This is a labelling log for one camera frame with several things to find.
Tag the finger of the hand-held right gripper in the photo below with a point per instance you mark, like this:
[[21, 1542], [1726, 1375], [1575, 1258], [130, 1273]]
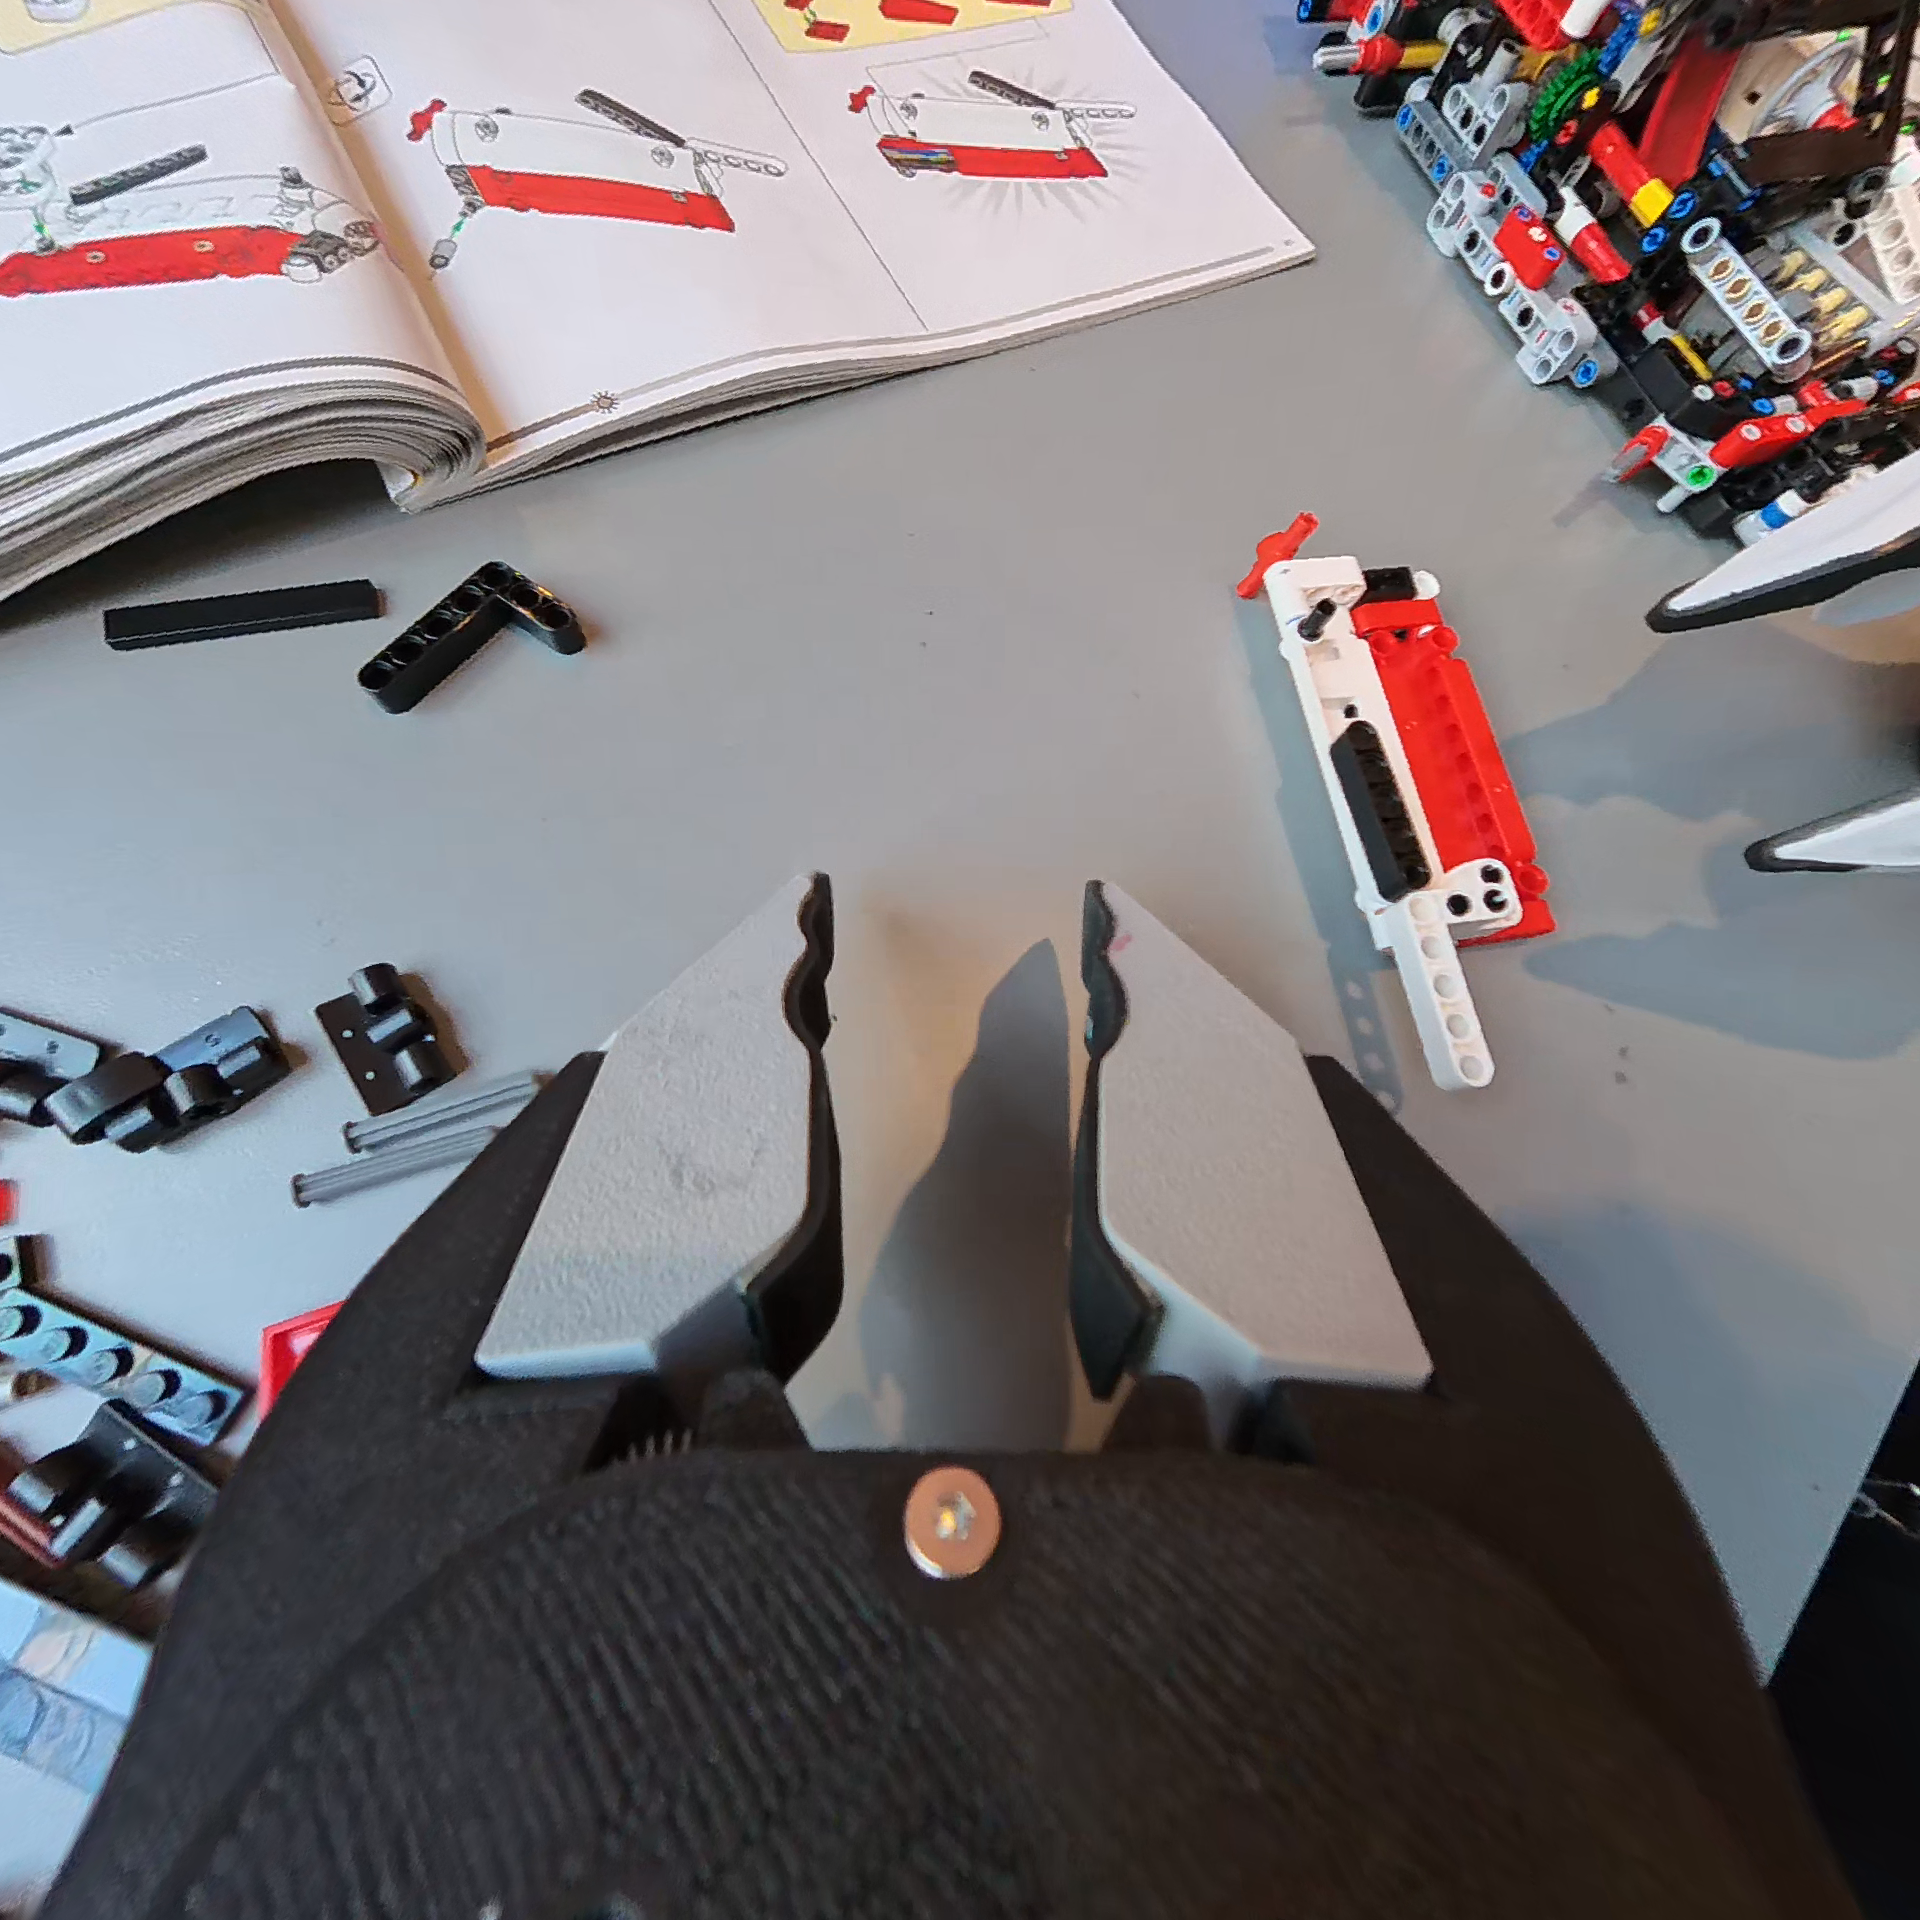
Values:
[[1861, 839], [1830, 555]]

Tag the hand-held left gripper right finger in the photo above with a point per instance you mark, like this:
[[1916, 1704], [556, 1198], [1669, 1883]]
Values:
[[1245, 1201]]

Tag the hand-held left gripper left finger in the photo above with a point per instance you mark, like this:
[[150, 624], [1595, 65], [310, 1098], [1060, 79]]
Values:
[[662, 1184]]

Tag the white L-shaped brick beam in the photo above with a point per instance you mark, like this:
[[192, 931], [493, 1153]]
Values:
[[1448, 1003]]

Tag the small white curved brick piece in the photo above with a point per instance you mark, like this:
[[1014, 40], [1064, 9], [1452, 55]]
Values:
[[1478, 916]]

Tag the red and white brick panel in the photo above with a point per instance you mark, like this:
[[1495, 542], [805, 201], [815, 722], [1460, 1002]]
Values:
[[1464, 735]]

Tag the grey brick axle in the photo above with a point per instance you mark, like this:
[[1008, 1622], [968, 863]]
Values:
[[390, 1166], [442, 1114]]

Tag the shiny black brick connector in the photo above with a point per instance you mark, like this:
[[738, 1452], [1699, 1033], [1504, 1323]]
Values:
[[390, 1038]]

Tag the multicoloured toy brick car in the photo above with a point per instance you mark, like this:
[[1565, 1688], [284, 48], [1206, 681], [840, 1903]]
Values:
[[1651, 224]]

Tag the black straight brick beam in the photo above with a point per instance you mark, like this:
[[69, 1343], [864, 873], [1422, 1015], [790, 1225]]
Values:
[[1381, 810]]

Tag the black double brick connector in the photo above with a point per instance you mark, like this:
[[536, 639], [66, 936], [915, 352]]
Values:
[[166, 1084]]

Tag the small red connector pin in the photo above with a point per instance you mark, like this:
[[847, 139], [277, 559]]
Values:
[[1276, 552]]

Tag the black L-shaped brick beam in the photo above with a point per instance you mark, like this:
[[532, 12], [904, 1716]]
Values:
[[451, 646]]

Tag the pile of coloured brick pieces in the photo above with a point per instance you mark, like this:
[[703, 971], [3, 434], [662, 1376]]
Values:
[[107, 1382]]

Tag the black flat brick bar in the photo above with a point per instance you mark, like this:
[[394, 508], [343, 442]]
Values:
[[240, 615]]

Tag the person's black clothing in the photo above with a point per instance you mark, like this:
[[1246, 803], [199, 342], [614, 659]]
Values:
[[1861, 1724]]

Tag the open instruction booklet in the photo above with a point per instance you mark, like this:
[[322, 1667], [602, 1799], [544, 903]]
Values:
[[600, 300]]

